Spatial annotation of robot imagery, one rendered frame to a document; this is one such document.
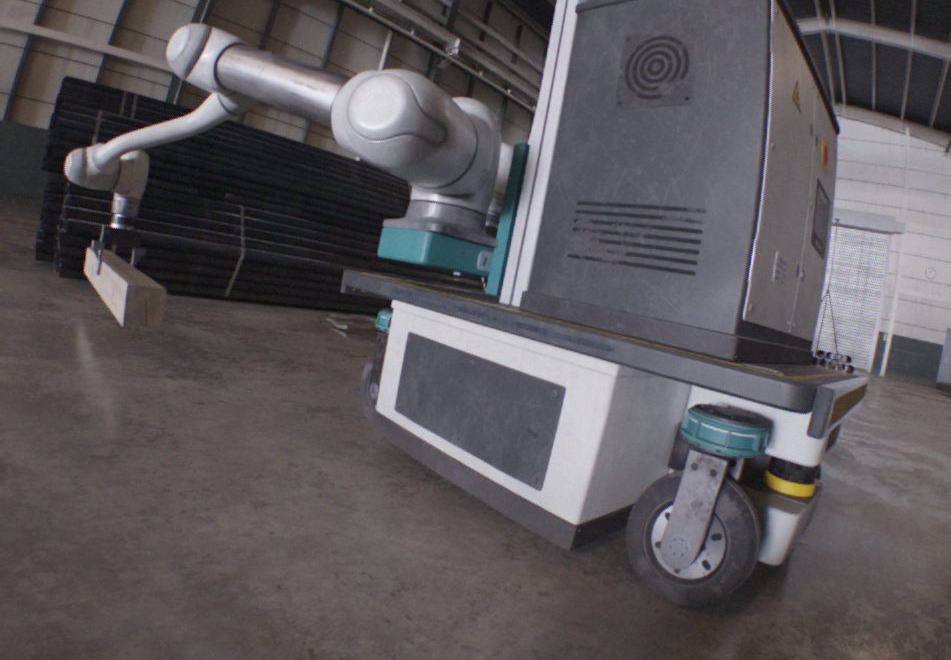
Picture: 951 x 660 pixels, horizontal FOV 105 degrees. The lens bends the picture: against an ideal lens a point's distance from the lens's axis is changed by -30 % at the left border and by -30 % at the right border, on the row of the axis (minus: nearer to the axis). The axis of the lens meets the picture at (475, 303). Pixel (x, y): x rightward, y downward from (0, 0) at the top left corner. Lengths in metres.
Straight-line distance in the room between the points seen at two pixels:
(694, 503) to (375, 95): 0.68
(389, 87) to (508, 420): 0.49
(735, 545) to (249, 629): 0.52
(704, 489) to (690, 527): 0.05
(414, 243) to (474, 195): 0.14
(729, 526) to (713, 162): 0.44
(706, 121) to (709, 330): 0.26
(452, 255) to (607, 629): 0.65
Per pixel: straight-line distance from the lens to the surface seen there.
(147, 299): 1.26
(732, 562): 0.66
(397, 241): 0.96
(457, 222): 0.94
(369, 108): 0.77
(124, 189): 1.68
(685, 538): 0.65
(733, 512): 0.64
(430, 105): 0.77
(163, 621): 0.53
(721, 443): 0.61
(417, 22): 12.69
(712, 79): 0.71
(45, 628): 0.53
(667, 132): 0.71
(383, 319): 1.04
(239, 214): 2.76
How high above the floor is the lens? 0.35
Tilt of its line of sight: 3 degrees down
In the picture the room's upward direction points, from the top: 11 degrees clockwise
